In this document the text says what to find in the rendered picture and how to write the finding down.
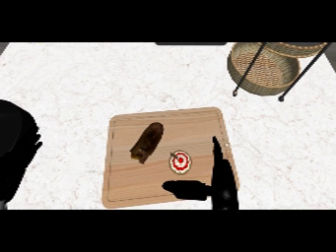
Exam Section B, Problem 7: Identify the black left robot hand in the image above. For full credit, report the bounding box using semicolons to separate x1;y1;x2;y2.
0;99;43;211

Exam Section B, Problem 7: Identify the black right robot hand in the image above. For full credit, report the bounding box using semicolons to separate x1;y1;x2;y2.
162;135;240;211

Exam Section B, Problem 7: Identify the red and white cupcake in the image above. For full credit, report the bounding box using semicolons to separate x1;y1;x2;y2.
168;150;194;175

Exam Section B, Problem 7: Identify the wooden cutting board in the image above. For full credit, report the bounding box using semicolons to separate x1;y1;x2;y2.
101;106;240;210

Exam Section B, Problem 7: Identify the tiered wicker basket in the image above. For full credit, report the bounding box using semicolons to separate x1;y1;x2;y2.
225;41;333;102

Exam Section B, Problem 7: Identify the dark brown bread loaf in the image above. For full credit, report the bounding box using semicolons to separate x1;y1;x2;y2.
128;122;166;165

